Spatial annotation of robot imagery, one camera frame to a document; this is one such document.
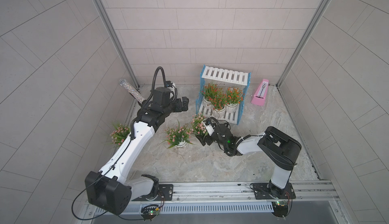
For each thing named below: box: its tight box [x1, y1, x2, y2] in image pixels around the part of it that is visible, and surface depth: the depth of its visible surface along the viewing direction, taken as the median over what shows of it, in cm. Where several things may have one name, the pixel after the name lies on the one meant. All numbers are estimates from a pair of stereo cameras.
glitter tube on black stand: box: [119, 78, 148, 106], surface depth 86 cm
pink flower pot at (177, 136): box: [160, 119, 196, 149], surface depth 79 cm
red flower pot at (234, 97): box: [225, 87, 246, 114], surface depth 96 cm
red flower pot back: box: [201, 83, 222, 109], surface depth 93 cm
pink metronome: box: [250, 79, 269, 106], surface depth 102 cm
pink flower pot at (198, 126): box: [190, 112, 207, 136], surface depth 79 cm
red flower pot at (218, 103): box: [209, 94, 228, 121], surface depth 93 cm
